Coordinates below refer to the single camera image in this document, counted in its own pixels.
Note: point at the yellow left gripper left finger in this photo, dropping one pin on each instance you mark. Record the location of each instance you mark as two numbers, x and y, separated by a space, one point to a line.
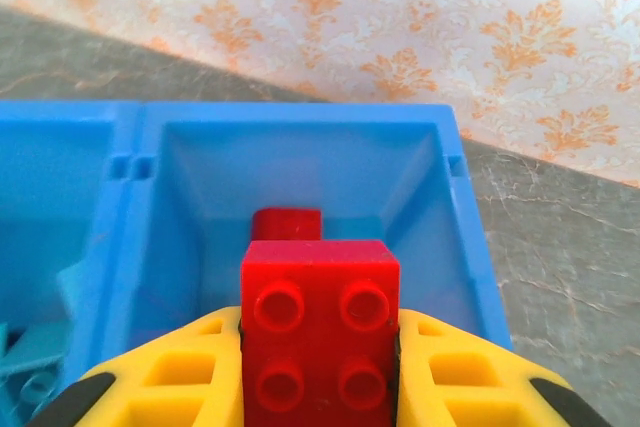
165 387

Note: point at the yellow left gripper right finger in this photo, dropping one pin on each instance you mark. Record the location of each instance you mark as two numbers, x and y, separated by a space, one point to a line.
475 387

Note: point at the blue lego brick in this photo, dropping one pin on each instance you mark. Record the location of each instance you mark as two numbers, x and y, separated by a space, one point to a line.
67 289
37 389
37 347

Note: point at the red lego brick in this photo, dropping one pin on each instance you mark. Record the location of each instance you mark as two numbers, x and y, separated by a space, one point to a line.
287 224
320 347

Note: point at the blue plastic bin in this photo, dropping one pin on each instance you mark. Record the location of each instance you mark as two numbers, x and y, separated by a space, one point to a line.
450 197
45 172

